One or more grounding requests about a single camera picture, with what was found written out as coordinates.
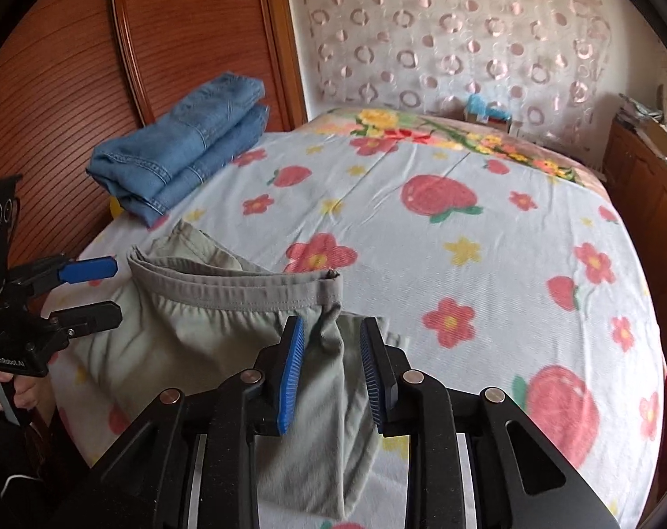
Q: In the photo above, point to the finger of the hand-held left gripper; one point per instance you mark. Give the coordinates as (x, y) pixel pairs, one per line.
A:
(91, 317)
(88, 270)

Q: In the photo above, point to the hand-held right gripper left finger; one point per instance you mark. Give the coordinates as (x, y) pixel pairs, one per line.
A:
(291, 380)

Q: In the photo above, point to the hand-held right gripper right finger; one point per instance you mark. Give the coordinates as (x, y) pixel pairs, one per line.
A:
(374, 383)

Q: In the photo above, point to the grey pants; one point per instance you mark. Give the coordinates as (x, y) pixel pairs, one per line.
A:
(201, 330)

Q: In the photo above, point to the person's left hand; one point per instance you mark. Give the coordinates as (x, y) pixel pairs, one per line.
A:
(29, 397)

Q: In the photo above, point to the person's dark clothing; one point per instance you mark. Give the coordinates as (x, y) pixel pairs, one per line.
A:
(13, 474)

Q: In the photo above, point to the bed with flower print sheet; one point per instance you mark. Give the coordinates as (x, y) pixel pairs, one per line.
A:
(476, 286)

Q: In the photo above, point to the folded blue jeans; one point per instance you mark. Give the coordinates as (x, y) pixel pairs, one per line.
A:
(190, 138)

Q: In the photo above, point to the wooden louvered wardrobe door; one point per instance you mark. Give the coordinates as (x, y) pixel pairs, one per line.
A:
(52, 93)
(201, 27)

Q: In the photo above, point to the bright floral blanket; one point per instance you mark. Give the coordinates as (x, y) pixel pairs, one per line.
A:
(421, 132)

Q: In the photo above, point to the small printed carton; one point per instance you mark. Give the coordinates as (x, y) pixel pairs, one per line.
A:
(490, 120)

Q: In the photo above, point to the wooden side cabinet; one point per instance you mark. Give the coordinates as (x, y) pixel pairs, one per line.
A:
(647, 204)

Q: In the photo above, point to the pile of patterned papers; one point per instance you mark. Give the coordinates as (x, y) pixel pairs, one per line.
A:
(639, 107)

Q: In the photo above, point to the circle pattern wall curtain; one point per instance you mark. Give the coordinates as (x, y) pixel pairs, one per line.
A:
(449, 27)

